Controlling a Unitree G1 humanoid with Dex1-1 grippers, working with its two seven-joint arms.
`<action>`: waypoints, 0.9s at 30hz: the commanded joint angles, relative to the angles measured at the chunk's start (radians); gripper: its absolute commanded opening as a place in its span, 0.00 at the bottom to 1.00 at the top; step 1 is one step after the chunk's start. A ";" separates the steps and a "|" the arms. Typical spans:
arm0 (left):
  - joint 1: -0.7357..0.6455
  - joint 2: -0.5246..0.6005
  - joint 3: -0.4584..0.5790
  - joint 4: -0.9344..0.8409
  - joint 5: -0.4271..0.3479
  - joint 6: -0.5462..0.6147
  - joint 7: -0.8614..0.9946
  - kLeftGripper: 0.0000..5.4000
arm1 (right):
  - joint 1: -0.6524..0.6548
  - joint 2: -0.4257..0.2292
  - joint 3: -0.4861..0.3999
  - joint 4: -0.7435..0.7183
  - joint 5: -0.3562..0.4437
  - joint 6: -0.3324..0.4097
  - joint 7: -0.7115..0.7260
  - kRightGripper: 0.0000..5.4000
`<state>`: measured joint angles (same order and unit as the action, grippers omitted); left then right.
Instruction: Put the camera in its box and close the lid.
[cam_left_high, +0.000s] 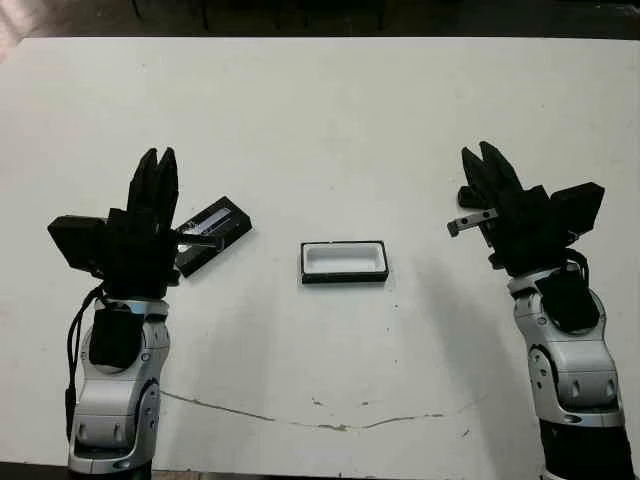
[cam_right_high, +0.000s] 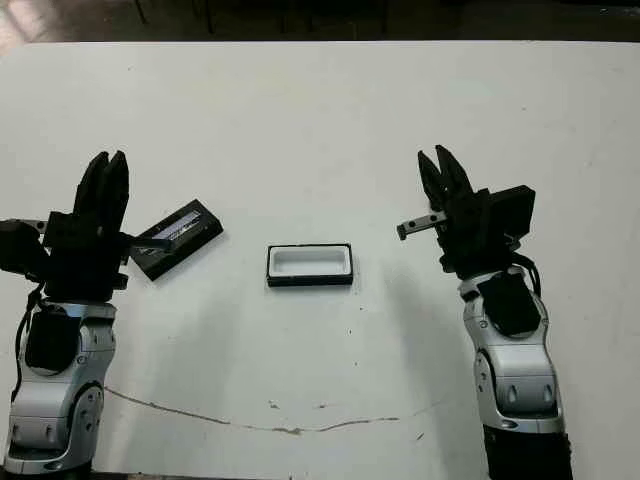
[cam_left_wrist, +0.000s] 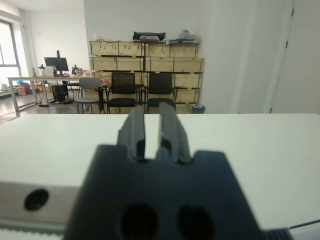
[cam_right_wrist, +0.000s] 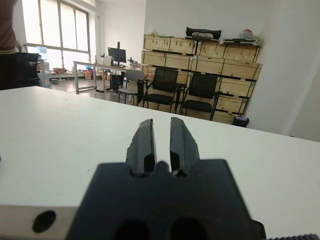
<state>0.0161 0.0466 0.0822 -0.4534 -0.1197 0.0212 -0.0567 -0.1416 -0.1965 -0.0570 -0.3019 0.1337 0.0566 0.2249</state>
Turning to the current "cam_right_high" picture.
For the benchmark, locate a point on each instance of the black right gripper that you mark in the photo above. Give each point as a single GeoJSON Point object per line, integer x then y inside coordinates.
{"type": "Point", "coordinates": [470, 235]}

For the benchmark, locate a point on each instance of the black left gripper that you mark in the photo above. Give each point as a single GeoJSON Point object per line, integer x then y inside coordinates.
{"type": "Point", "coordinates": [85, 265]}

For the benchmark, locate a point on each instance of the black box lid with print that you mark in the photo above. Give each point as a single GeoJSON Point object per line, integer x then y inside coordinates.
{"type": "Point", "coordinates": [192, 225]}

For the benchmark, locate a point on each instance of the black box base white insert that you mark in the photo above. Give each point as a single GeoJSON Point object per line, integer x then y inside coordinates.
{"type": "Point", "coordinates": [310, 265]}

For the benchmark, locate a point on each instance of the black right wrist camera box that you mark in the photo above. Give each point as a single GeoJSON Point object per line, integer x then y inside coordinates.
{"type": "Point", "coordinates": [515, 210]}

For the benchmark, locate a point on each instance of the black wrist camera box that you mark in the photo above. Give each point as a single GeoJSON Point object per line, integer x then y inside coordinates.
{"type": "Point", "coordinates": [515, 210]}
{"type": "Point", "coordinates": [20, 247]}

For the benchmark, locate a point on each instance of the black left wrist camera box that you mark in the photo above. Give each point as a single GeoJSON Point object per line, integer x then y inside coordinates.
{"type": "Point", "coordinates": [20, 247]}

